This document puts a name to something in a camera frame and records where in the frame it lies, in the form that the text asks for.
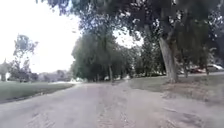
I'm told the row of dark trees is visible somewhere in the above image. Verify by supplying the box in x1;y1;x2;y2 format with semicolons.
70;31;168;83

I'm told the pale dirt path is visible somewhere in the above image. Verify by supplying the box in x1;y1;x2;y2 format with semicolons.
0;80;224;128

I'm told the large leaning tree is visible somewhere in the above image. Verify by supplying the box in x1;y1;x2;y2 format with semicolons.
39;0;224;84

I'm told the grass verge under trees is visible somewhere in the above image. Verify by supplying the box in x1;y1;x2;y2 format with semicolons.
128;72;224;105

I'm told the red car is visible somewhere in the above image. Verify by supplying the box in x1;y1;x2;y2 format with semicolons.
189;67;206;75

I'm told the tall thin tree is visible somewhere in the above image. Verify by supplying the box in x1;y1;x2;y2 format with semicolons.
9;33;39;83

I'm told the grass field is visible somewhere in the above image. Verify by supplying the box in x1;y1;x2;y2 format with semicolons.
0;80;76;104

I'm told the white car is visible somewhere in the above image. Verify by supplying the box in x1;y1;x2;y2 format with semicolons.
205;63;224;72

